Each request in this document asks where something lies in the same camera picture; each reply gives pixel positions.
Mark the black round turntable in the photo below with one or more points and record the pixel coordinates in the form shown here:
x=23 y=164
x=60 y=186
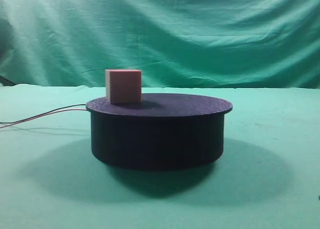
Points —
x=163 y=132

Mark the pink cube-shaped block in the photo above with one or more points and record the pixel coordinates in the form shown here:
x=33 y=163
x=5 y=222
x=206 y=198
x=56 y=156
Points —
x=123 y=86

